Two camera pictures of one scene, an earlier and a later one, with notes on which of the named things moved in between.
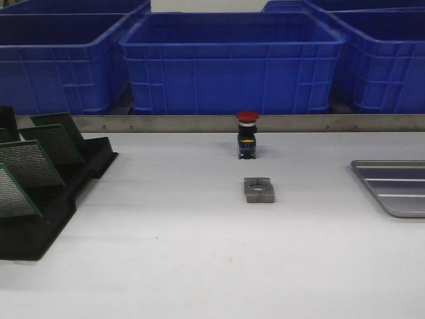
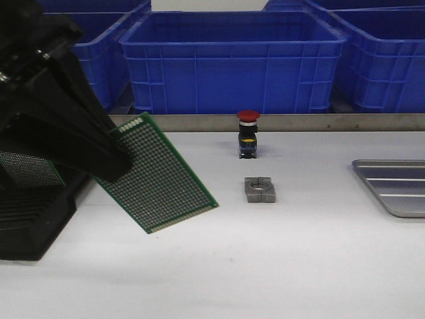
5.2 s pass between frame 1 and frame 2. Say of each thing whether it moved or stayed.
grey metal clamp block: stayed
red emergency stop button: stayed
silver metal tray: stayed
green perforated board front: moved
